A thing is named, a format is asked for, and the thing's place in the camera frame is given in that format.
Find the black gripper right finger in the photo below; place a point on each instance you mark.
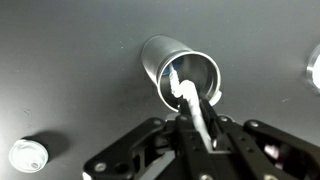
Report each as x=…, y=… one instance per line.
x=266, y=140

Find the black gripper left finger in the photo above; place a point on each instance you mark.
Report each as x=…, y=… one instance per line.
x=140, y=140

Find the white twisted bottle brush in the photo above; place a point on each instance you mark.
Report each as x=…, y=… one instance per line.
x=196, y=110

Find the stainless steel tumbler jar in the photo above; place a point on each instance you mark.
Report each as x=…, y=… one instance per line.
x=153, y=53

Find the clear round jar lid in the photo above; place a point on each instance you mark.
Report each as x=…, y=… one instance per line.
x=315, y=70

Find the small clear plastic cap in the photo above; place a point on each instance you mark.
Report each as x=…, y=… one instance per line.
x=28, y=156

